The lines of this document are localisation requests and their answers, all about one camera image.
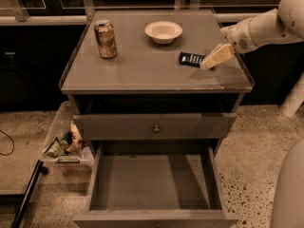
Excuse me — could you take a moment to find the black cable on floor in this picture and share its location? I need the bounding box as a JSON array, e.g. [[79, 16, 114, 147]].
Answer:
[[0, 128, 16, 157]]

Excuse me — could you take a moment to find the green snack bag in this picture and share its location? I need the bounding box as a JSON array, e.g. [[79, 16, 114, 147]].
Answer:
[[45, 138, 70, 158]]

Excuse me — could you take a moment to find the gold beverage can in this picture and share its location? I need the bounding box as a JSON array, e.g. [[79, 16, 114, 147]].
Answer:
[[94, 20, 117, 59]]

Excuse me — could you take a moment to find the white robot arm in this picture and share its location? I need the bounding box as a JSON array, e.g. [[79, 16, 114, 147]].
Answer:
[[199, 0, 304, 228]]

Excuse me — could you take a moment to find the brown snack bag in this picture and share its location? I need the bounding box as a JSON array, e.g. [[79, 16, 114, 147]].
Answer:
[[66, 123, 86, 156]]

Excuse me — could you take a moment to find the grey wooden drawer cabinet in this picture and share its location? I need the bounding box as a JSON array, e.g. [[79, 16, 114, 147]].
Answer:
[[58, 9, 256, 228]]

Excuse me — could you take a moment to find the brass top drawer knob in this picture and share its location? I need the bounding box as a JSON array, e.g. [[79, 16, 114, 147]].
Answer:
[[153, 125, 161, 134]]

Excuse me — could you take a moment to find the grey top drawer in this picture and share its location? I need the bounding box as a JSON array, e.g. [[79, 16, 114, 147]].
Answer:
[[73, 113, 237, 141]]

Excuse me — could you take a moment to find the grey open middle drawer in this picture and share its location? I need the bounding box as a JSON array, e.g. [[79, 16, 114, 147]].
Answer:
[[73, 142, 238, 228]]

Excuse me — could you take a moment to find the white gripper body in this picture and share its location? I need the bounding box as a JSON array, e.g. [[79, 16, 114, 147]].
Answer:
[[220, 18, 257, 54]]

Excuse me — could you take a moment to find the black metal floor rail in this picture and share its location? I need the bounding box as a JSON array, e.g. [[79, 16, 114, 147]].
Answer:
[[10, 160, 44, 228]]

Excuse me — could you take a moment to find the clear plastic storage bin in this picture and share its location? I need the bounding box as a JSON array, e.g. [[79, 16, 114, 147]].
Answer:
[[41, 101, 94, 167]]

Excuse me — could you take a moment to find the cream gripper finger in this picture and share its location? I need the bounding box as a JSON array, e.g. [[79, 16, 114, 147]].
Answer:
[[209, 44, 225, 59], [199, 44, 235, 70]]

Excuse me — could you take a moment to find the dark blue rxbar wrapper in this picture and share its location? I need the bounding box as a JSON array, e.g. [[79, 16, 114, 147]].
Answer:
[[179, 51, 205, 67]]

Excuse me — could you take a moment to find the white window railing frame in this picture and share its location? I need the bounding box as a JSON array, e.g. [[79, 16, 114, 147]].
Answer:
[[0, 0, 282, 25]]

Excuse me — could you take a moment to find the white paper bowl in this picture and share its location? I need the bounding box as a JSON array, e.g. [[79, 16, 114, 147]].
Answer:
[[144, 21, 182, 45]]

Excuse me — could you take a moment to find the white cylindrical post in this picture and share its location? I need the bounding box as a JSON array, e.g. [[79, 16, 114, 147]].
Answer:
[[279, 72, 304, 117]]

